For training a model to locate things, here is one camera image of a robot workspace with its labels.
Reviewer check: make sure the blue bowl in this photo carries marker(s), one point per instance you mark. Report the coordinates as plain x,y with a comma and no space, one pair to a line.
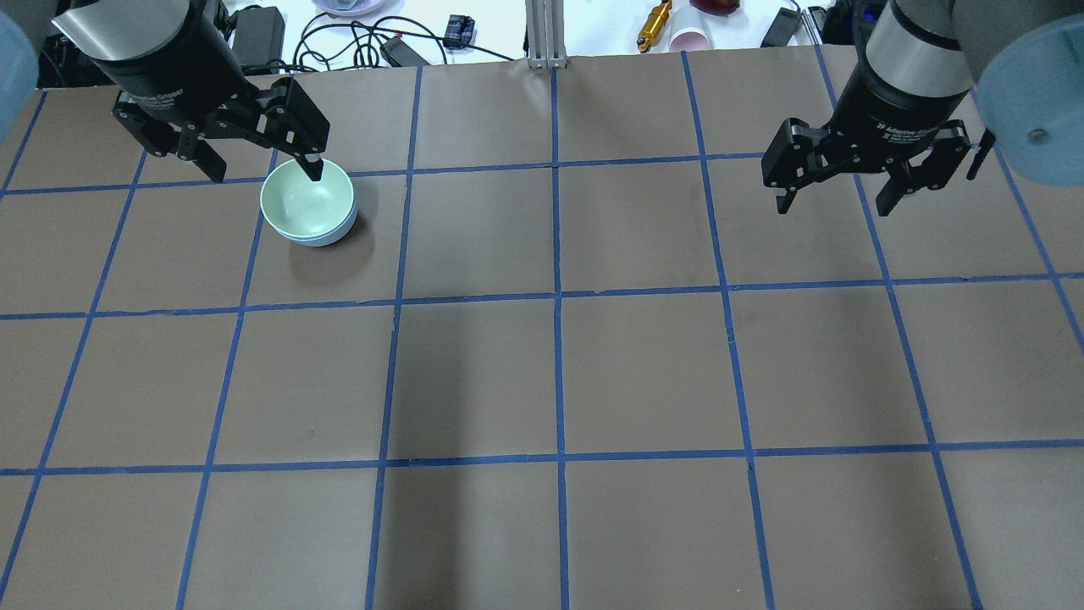
314,230

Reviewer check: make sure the aluminium frame post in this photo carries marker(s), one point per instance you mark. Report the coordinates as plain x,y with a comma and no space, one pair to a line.
545,34

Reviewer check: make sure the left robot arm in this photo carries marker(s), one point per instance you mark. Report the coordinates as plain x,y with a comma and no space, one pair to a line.
21,55

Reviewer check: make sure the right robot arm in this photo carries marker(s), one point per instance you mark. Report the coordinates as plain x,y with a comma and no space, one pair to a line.
1022,59

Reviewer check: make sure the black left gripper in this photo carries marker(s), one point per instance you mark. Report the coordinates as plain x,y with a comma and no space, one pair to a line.
166,61

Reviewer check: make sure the gold cylindrical tool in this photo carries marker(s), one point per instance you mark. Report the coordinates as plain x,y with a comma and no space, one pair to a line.
653,26

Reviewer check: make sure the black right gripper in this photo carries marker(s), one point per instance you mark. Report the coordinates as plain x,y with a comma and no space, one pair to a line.
891,105

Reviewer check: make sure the green bowl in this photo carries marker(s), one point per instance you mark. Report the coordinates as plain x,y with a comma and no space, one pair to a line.
289,192

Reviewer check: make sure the black power adapter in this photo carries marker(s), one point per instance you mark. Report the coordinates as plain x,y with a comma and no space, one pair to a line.
257,40

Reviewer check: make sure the purple plate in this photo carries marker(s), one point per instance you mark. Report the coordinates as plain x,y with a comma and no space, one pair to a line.
353,8

